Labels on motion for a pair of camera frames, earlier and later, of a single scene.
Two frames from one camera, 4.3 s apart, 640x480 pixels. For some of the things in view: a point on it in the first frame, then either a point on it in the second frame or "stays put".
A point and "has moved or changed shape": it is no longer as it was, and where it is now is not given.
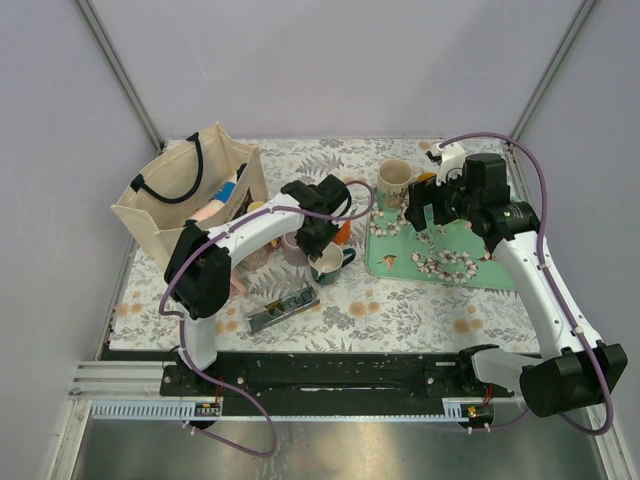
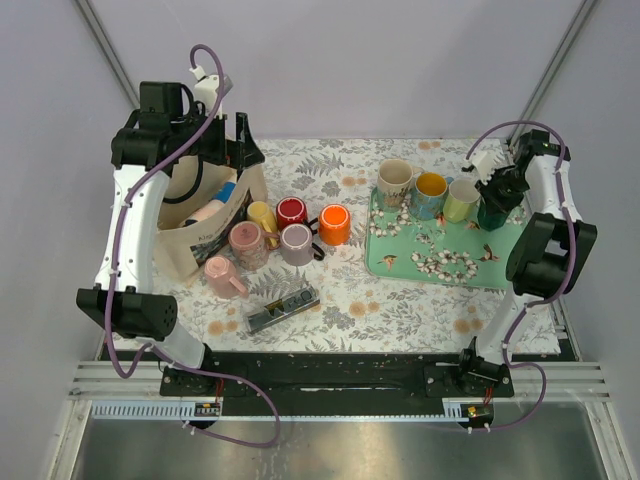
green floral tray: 449,254 stays put
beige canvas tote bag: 210,178 stays put
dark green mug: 326,268 has moved or changed shape
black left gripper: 316,248 -> 238,153
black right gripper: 425,193 -> 494,203
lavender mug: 292,251 stays put
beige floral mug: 393,178 stays put
